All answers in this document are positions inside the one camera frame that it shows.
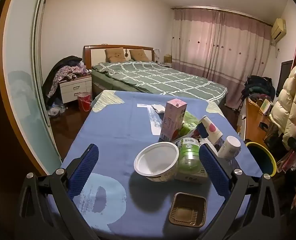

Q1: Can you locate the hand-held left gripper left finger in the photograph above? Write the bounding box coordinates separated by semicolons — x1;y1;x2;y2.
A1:
18;144;100;240

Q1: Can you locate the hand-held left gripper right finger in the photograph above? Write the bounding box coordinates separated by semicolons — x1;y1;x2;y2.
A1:
195;144;282;240

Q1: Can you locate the green clear plastic jar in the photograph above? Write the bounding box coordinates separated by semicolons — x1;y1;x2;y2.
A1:
174;137;210;180

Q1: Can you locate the small white plastic bottle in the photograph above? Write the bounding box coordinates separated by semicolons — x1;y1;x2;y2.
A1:
217;135;241;159

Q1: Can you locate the paper cup with pink dot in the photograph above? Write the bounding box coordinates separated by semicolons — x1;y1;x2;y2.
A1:
197;116;224;145

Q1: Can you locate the yellow rimmed trash bin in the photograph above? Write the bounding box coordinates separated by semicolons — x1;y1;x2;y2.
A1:
245;142;277;175

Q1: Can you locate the brown plastic tray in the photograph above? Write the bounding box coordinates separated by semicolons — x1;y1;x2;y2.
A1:
168;192;207;228

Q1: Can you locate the light green plastic bottle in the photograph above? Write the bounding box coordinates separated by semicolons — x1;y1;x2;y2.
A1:
180;111;200;138

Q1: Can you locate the pink drink carton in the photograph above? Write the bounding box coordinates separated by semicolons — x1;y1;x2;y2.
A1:
159;99;187;142

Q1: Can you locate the cream puffer jacket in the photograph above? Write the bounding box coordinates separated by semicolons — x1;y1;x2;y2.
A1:
269;52;296;150

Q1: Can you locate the blue printed tablecloth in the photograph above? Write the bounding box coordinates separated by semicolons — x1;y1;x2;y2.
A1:
51;90;263;240

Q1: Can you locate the wooden desk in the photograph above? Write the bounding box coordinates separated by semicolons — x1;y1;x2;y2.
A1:
238;97;273;143

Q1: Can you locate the framed picture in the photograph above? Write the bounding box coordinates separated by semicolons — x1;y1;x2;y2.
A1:
260;99;272;115

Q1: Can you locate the red bucket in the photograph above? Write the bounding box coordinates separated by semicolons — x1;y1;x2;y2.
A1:
77;92;92;112

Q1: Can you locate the pile of plastic bags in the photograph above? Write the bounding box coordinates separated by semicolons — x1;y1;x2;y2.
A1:
47;101;67;117

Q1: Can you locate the black monitor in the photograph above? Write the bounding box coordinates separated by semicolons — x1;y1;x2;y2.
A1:
276;59;294;97

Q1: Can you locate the pile of dark clothes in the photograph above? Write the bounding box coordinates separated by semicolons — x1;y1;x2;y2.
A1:
241;75;276;100

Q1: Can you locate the white nightstand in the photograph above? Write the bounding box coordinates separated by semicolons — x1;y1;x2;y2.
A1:
59;74;93;103

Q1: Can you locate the green plaid blanket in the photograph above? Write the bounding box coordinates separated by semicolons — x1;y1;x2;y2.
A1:
91;60;228;105

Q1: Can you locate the glass wardrobe sliding door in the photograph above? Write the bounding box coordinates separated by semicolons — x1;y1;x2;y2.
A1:
0;0;64;178

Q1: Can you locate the wooden bed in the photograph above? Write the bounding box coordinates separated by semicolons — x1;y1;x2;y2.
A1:
82;44;228;108

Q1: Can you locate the beige air conditioner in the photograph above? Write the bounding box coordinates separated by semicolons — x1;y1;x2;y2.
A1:
270;18;287;40

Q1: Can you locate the tan pillow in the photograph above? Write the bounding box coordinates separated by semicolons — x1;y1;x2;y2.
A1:
105;48;127;63
129;49;150;62

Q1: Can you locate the pink curtain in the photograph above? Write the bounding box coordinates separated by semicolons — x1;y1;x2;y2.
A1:
171;7;273;108

